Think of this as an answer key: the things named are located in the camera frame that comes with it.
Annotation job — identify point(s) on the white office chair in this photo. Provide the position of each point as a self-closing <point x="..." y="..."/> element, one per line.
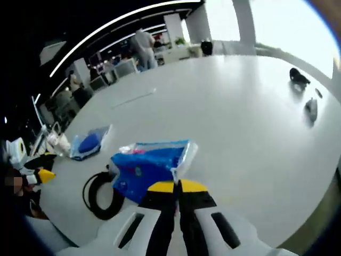
<point x="125" y="68"/>
<point x="98" y="83"/>

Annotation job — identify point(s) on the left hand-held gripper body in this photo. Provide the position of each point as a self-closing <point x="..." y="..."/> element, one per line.
<point x="17" y="153"/>

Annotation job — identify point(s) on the small black item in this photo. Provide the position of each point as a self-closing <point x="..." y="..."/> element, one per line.
<point x="297" y="74"/>

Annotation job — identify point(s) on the white paper cup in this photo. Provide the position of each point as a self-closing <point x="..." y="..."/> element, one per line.
<point x="64" y="146"/>

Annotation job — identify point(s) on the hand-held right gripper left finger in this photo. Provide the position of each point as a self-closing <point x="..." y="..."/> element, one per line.
<point x="160" y="213"/>

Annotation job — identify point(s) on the green potted plant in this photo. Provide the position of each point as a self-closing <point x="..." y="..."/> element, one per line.
<point x="179" y="41"/>

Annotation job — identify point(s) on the blue flowered tissue pack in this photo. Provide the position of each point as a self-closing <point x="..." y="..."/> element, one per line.
<point x="146" y="165"/>

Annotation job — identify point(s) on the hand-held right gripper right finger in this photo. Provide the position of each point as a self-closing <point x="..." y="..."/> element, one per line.
<point x="194" y="213"/>

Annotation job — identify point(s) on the person's own upper body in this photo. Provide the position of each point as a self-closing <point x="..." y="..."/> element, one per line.
<point x="26" y="202"/>

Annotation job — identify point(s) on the small dark oval item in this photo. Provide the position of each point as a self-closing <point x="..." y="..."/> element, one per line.
<point x="318" y="93"/>

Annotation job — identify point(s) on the bagged blue sponge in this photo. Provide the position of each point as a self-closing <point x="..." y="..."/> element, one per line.
<point x="89" y="144"/>

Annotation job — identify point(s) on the dark grey oval item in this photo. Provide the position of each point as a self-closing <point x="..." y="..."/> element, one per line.
<point x="311" y="108"/>

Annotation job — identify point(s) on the ceiling air vent panel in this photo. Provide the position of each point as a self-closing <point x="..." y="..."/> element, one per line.
<point x="52" y="52"/>

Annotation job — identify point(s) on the black office chair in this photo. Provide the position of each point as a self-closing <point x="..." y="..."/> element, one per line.
<point x="207" y="48"/>

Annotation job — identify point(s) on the long curved ceiling light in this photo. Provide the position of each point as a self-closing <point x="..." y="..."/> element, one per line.
<point x="54" y="70"/>

